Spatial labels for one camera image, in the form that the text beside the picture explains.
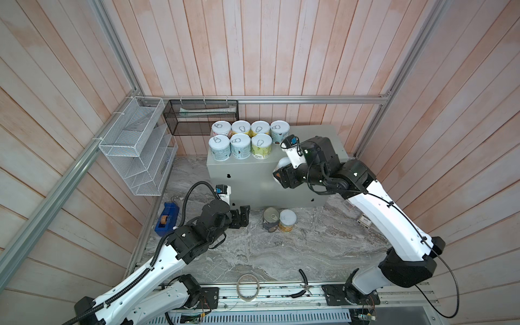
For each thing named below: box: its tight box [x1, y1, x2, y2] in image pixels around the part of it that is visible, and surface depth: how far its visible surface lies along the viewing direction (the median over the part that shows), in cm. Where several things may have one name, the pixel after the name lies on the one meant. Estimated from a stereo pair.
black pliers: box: [291, 268, 315, 299], surface depth 78 cm
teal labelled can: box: [208, 134, 231, 162], surface depth 71 cm
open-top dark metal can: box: [262, 206, 280, 233], surface depth 87 cm
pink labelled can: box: [211, 120, 233, 139], surface depth 76 cm
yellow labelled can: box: [230, 119, 257, 139], surface depth 76 cm
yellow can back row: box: [278, 209, 298, 233], surface depth 88 cm
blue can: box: [230, 132, 252, 160], surface depth 71 cm
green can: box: [251, 133, 273, 161], surface depth 72 cm
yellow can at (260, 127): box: [250, 120, 271, 135], surface depth 76 cm
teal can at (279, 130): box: [270, 119, 291, 145], surface depth 76 cm
